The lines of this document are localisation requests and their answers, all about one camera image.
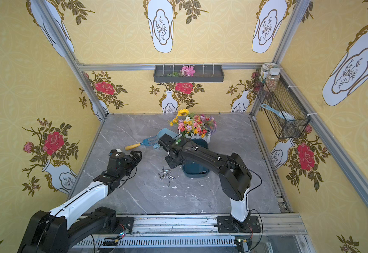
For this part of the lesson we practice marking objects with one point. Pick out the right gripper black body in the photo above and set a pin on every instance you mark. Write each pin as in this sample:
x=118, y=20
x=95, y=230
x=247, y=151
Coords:
x=166, y=142

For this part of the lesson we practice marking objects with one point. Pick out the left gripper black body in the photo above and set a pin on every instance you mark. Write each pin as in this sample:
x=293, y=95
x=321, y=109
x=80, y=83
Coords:
x=131, y=158

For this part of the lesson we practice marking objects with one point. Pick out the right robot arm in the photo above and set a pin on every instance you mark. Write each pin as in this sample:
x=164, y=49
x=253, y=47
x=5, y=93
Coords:
x=237, y=181

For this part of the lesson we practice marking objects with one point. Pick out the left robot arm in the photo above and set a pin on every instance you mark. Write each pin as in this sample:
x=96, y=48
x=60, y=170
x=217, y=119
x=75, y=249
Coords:
x=59, y=229

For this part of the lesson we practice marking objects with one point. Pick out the dark teal storage box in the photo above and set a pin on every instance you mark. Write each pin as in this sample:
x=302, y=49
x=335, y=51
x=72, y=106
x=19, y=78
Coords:
x=195, y=170

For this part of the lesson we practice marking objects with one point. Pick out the white picket flower planter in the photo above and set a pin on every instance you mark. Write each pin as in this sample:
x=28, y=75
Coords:
x=194, y=126

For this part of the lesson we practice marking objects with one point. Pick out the pink flower on shelf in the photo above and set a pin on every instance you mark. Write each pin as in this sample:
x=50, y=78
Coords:
x=187, y=71

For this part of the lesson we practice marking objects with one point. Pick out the light blue brush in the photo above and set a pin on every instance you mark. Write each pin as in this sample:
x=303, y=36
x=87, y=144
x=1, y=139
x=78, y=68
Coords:
x=282, y=114

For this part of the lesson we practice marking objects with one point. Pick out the clear jar beige lid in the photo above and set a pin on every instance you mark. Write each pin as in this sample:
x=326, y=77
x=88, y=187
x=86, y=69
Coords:
x=272, y=79

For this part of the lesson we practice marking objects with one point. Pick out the clear jar white lid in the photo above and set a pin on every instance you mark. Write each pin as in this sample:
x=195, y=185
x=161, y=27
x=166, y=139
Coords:
x=265, y=68

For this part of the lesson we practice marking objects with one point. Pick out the yellow handled blue garden fork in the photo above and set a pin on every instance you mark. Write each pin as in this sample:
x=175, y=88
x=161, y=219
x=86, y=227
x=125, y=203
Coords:
x=146, y=142

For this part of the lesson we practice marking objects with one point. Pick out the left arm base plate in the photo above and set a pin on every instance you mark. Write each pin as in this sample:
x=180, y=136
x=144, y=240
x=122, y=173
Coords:
x=123, y=224

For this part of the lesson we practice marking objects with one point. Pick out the aluminium corner frame post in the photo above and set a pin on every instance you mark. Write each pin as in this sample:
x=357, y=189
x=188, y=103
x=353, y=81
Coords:
x=49, y=19

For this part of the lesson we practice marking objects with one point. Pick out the dark grey wall shelf tray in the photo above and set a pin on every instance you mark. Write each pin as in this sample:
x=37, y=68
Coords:
x=175, y=73

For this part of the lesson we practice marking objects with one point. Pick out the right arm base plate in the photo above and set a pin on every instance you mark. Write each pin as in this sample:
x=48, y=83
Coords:
x=228, y=225

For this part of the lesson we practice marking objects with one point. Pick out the black wire mesh basket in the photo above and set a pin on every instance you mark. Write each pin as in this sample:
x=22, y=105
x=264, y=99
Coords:
x=282, y=99

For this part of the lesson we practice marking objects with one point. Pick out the aluminium front rail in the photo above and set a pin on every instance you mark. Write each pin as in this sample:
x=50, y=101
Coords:
x=199, y=231

